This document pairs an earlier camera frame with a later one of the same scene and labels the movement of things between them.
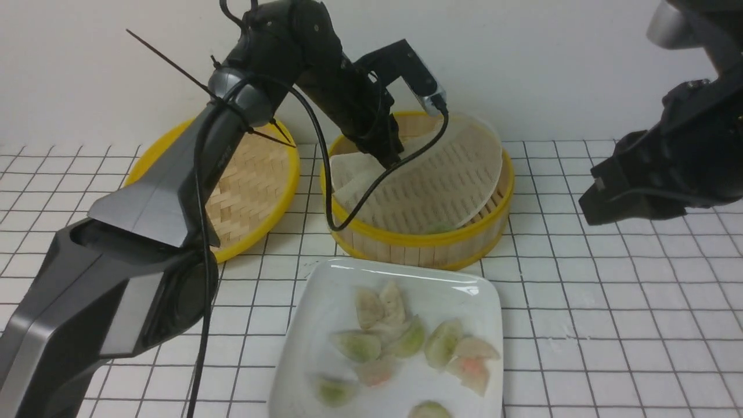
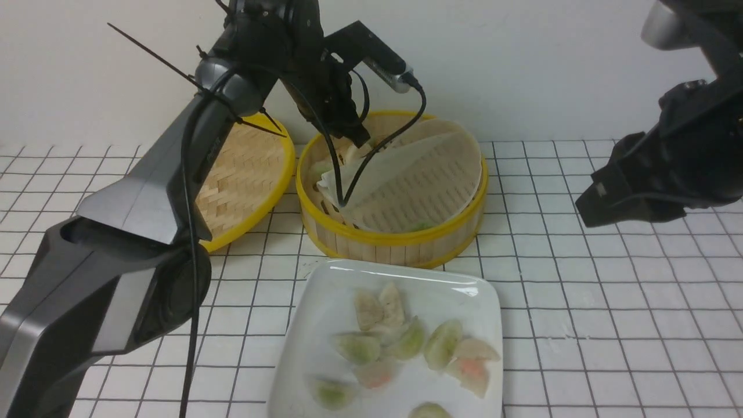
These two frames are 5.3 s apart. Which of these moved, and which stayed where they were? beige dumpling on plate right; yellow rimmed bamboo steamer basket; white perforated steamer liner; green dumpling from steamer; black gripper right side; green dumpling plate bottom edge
Moved: white perforated steamer liner; yellow rimmed bamboo steamer basket
Stayed: green dumpling from steamer; green dumpling plate bottom edge; black gripper right side; beige dumpling on plate right
